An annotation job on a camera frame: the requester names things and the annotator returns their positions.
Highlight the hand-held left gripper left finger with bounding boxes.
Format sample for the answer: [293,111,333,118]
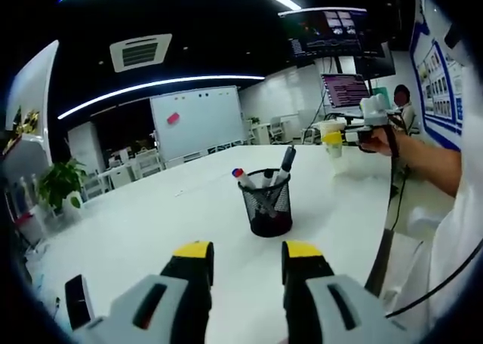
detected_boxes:
[73,240,215,344]

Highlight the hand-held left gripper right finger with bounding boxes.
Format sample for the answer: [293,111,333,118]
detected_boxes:
[281,240,414,344]

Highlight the white paper cup green print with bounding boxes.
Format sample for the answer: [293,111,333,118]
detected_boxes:
[319,120,347,160]

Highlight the dark blue long marker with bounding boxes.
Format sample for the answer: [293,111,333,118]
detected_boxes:
[279,145,298,174]

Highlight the black mesh pen holder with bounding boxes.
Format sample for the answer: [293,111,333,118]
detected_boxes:
[237,168,294,238]

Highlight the red whiteboard marker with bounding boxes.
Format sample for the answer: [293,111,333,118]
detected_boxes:
[236,169,257,189]

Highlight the white rolling whiteboard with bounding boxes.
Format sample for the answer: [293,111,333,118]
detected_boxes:
[149,85,247,164]

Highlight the person's right hand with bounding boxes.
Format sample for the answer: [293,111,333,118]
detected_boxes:
[358,126,397,157]

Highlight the standing desk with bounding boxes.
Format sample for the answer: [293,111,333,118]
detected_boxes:
[301,107,367,143]

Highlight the monitor with purple screen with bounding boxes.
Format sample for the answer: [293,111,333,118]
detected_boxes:
[320,72,371,109]

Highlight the white chair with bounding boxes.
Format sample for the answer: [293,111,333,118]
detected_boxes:
[407,207,445,241]

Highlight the person's white clothing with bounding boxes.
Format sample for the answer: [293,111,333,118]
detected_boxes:
[392,57,483,330]

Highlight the green potted plant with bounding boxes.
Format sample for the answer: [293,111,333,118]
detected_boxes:
[37,158,88,213]

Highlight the white cabinet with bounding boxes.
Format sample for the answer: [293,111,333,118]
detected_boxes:
[67,121,106,176]

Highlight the gold decorations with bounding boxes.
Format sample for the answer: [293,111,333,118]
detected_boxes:
[9,108,42,136]

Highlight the ceiling air conditioner vent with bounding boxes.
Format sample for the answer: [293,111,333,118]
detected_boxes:
[109,33,173,73]

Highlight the white curved display shelf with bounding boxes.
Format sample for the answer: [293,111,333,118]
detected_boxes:
[3,40,60,164]

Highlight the black wrist strap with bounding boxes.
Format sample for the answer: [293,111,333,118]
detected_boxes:
[383,126,401,159]

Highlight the blue and white wall poster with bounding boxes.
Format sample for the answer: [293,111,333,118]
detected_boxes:
[409,0,466,149]

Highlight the black cable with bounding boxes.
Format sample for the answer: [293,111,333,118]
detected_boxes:
[388,155,409,232]
[384,244,483,319]

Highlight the wall-mounted dark display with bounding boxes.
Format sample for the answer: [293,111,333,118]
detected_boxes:
[278,7,396,78]

